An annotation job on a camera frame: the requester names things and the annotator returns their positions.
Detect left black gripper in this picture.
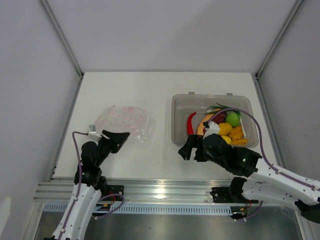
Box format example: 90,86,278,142
94,129,130,167

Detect clear zip top bag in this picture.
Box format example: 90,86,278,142
94,105,156,144

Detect green onion stalks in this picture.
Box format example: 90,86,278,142
206,103,241,117

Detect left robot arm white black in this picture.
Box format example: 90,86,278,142
49,125,130,240

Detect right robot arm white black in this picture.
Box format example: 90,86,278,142
178,134,320,223

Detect red chili pepper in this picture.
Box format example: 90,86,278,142
186,112,197,135

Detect yellow mango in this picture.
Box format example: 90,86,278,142
221,135,232,145

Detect yellow lemon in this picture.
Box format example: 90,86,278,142
218,122,233,136

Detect grey translucent plastic bin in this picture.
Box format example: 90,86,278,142
171,92,259,148

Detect orange potato piece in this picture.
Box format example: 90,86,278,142
231,138,249,145

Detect green round vegetable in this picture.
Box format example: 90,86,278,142
225,112,241,128

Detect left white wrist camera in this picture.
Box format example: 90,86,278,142
87,124,102,142

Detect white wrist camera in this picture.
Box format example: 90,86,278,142
202,121,220,138
87,124,102,142

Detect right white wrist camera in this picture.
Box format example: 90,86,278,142
202,121,220,138

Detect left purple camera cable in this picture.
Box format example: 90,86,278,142
57,130,89,240

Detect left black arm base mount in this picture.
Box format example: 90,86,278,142
105,185,125,204

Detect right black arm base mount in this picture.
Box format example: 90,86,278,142
210,186,259,204

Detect aluminium rail beam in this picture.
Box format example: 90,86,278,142
33,178,231,205

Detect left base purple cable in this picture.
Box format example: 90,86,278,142
93,193,125,221

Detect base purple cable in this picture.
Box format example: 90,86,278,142
231,199,265,224
93,193,125,221

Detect white slotted cable duct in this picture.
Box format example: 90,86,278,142
43,203,233,216

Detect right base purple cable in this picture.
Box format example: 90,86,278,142
231,199,265,224

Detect right aluminium frame post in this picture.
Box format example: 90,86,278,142
254,0,307,78

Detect aluminium frame post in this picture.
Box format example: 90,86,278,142
38,0,84,78
254,0,307,78

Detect left aluminium frame post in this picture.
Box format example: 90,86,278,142
38,0,84,78

